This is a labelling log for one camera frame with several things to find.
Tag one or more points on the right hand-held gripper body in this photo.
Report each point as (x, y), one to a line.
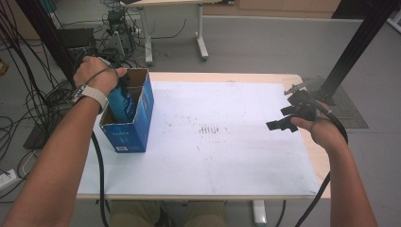
(304, 105)

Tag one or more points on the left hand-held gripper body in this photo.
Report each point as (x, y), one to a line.
(116, 44)

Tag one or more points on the blue plastic bottle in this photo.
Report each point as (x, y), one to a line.
(121, 105)

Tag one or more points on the blue cardboard box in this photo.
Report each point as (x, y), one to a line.
(132, 138)

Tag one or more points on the person's left hand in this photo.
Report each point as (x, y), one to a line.
(94, 74)

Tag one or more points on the person's right hand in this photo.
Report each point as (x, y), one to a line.
(327, 132)

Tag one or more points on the white band wristwatch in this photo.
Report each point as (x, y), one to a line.
(93, 94)

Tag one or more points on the black equipment box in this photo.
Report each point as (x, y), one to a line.
(77, 38)

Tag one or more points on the white-legged wooden desk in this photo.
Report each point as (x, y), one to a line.
(201, 41)

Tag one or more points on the white table leg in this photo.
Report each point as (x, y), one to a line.
(259, 212)

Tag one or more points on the person's right leg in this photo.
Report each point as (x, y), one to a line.
(205, 214)

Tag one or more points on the person's leg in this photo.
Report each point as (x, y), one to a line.
(135, 214)
(205, 214)

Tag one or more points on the person's left leg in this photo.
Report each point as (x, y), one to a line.
(135, 214)

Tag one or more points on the white power strip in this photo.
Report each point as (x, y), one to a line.
(7, 179)

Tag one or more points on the black metal frame post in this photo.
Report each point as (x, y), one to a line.
(47, 34)
(359, 44)

